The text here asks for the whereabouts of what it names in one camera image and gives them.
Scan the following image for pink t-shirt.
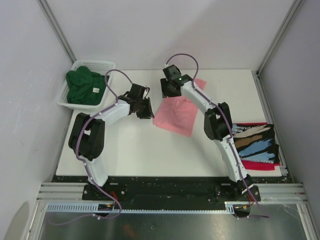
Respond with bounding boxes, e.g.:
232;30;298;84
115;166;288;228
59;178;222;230
152;77;208;138

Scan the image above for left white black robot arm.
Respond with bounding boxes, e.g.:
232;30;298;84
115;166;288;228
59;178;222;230
68;96;154;200

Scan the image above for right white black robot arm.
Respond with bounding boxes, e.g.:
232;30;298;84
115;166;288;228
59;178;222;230
160;74;250;183

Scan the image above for green t-shirt in basket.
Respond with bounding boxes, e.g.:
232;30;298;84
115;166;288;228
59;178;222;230
66;66;106;106

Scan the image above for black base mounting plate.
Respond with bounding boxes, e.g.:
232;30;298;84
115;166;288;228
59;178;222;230
82;176;262;203

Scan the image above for black printed folded t-shirt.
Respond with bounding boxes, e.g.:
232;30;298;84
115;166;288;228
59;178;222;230
232;123;280;165

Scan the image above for red folded t-shirt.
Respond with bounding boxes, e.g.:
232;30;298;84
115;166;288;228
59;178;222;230
238;122;280;171

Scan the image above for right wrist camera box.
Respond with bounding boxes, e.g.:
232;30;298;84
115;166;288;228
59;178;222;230
162;64;182;81

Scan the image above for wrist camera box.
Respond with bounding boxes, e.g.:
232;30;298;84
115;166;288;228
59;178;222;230
127;83;150;100
162;64;182;81

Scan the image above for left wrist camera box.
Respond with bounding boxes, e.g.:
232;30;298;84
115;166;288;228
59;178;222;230
127;83;150;100

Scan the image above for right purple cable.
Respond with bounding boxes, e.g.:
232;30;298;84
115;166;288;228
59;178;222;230
166;53;270;219

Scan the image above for white slotted cable duct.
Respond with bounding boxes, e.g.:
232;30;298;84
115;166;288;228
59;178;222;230
46;202;251;214

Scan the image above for left aluminium frame post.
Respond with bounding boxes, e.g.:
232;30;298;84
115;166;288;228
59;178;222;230
37;0;77;63

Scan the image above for aluminium frame post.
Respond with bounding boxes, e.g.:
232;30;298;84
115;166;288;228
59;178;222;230
256;0;306;77
37;0;77;63

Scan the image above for right aluminium frame post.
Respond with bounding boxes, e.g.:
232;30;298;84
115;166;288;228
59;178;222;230
256;0;306;77

